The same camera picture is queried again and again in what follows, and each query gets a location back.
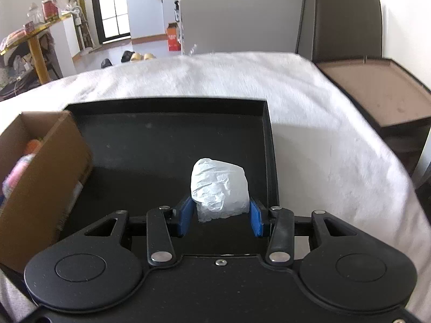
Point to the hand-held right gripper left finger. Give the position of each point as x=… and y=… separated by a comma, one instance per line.
x=187, y=215

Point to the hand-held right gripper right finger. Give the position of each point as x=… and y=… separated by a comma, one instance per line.
x=255, y=217

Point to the white paper bundle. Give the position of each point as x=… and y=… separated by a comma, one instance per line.
x=219, y=185

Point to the black tray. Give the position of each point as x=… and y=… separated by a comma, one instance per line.
x=151, y=141

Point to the brown cardboard box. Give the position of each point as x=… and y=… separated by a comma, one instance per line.
x=60, y=181

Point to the white fluffy blanket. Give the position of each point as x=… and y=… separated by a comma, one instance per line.
x=303, y=107

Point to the beige slipper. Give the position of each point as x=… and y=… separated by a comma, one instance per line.
x=149, y=56
x=136, y=57

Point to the clear plastic bottle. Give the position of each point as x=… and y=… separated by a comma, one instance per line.
x=192, y=49

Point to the black slipper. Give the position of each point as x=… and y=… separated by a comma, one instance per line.
x=106, y=62
x=127, y=56

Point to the white table leg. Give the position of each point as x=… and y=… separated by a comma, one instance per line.
x=422, y=168

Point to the orange cardboard box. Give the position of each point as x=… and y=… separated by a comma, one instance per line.
x=172, y=37

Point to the grey cloth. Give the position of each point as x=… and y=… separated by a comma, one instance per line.
x=11, y=296

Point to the white kitchen cabinet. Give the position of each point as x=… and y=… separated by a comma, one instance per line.
x=148, y=13

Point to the grey upholstered panel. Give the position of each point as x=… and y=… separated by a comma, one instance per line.
x=343, y=23

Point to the pile of cloth clutter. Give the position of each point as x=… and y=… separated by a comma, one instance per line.
x=16, y=74

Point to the yellow round table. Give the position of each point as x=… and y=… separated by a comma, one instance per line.
x=35, y=53

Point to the black framed glass door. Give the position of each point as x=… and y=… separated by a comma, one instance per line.
x=107, y=6

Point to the small red box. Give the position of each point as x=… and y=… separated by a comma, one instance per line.
x=28, y=27

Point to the clear glass jar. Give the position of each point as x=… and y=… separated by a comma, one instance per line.
x=34, y=13

